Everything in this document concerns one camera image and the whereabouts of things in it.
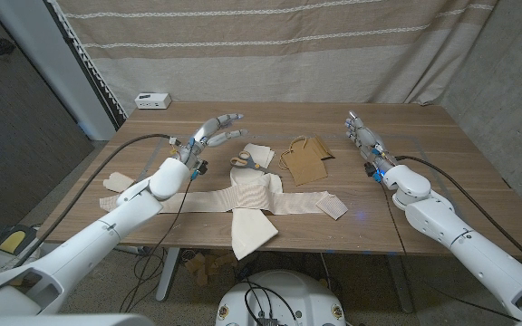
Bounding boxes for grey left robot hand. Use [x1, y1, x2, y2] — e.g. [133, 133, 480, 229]
[177, 112, 249, 171]

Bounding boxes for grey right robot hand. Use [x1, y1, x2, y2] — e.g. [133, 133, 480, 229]
[344, 110, 398, 169]

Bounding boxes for grey yellow scissors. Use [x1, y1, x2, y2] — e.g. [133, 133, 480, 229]
[229, 150, 271, 175]

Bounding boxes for cream cloth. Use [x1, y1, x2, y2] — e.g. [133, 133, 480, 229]
[229, 142, 285, 262]

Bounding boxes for brown paper bag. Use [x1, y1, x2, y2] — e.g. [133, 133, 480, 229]
[278, 134, 335, 187]

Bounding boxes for long ribbed beige cloth strip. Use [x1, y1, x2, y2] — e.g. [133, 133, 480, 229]
[99, 183, 349, 222]

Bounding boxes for small beige cloth scrap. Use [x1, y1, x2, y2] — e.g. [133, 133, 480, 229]
[102, 171, 136, 194]

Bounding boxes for white power strip box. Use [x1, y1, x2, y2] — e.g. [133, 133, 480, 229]
[134, 92, 173, 110]

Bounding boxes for beige striped backdrop curtain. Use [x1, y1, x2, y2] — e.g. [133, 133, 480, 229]
[54, 0, 500, 117]

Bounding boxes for cardboard scraps pile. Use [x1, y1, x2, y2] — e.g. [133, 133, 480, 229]
[183, 252, 239, 287]

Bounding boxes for grey table leg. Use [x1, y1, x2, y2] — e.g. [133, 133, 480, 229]
[385, 254, 414, 314]
[155, 247, 181, 303]

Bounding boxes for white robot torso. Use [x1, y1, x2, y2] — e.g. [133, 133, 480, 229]
[215, 270, 347, 326]

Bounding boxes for dark grey door panel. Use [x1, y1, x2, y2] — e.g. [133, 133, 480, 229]
[0, 0, 95, 227]

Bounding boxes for yellow black pedal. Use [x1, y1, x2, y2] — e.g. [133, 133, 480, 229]
[0, 225, 38, 254]

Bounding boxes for thin black left wrist cable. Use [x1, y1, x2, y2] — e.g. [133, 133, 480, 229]
[120, 174, 197, 313]

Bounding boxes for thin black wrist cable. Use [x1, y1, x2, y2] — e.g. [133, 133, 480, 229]
[378, 178, 511, 322]
[120, 174, 197, 313]

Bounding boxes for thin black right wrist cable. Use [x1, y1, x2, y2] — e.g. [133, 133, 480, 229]
[378, 178, 511, 322]

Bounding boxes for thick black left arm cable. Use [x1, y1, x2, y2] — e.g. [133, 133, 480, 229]
[14, 133, 174, 268]

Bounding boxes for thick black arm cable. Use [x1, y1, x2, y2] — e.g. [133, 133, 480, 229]
[394, 155, 522, 277]
[14, 133, 174, 268]

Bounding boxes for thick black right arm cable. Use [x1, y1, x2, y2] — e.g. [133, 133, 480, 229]
[394, 155, 522, 277]

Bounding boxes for black torso cable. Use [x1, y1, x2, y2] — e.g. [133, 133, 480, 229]
[241, 279, 299, 326]

